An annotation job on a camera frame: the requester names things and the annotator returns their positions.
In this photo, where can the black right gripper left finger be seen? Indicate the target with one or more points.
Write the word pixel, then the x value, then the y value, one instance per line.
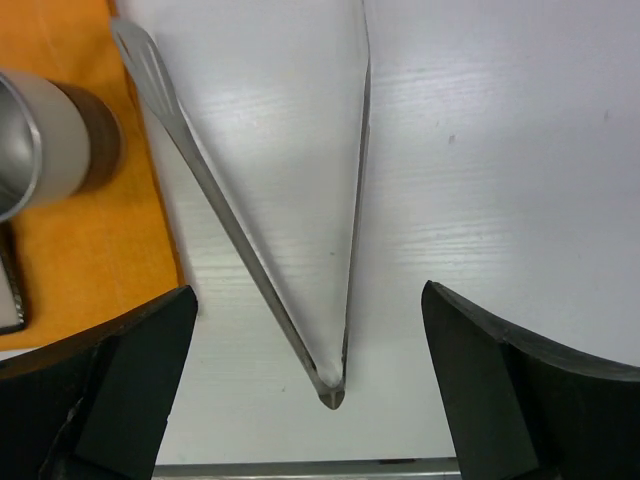
pixel 95 405

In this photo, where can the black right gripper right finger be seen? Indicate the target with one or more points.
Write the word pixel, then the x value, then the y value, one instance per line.
pixel 522 406

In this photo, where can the stainless steel tongs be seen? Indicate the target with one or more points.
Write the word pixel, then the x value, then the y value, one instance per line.
pixel 150 75

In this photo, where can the white floral square plate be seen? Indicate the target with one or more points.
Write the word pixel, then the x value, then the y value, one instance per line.
pixel 14 300

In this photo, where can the orange patterned placemat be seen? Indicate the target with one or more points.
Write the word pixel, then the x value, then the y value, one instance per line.
pixel 97 255

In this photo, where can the steel cup with brown base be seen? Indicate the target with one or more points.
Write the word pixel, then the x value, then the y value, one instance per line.
pixel 57 140

